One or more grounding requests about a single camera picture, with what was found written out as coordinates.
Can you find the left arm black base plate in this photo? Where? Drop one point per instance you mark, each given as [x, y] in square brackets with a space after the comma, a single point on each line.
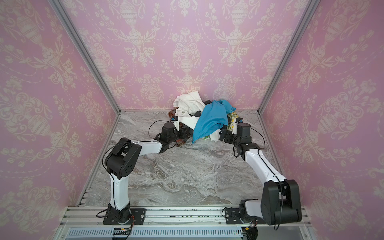
[135, 216]

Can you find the red plaid cloth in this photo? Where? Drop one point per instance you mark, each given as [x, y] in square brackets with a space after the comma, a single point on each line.
[175, 120]

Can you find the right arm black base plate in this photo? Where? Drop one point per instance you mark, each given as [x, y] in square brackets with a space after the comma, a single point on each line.
[236, 216]

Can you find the teal blue cloth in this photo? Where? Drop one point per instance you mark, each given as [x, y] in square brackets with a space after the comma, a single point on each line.
[213, 117]

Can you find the small electronics board with wires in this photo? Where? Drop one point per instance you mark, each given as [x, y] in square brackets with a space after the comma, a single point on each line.
[121, 233]

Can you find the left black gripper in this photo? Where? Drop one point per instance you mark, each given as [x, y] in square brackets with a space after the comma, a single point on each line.
[183, 135]

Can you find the corner aluminium post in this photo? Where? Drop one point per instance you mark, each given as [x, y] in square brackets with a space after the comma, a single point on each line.
[74, 35]
[296, 37]

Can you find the left corner aluminium post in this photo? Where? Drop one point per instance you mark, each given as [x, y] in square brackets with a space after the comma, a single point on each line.
[74, 35]

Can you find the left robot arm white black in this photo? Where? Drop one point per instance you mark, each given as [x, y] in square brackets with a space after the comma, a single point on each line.
[120, 163]

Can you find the right corner aluminium post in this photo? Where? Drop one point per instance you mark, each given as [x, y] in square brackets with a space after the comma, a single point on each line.
[296, 37]

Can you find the white cloth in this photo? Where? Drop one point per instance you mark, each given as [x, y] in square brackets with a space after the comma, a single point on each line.
[187, 105]

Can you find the yellow lemon print cloth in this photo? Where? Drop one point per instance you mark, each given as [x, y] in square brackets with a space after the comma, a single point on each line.
[231, 127]

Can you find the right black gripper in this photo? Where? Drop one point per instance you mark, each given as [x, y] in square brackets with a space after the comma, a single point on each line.
[227, 135]

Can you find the aluminium front rail frame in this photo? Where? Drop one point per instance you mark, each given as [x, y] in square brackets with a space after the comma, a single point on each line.
[177, 223]

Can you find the dark grey denim cloth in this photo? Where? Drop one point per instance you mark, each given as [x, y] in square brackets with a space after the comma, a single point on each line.
[198, 113]

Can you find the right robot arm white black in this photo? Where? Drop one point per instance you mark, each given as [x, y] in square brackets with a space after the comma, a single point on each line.
[280, 202]

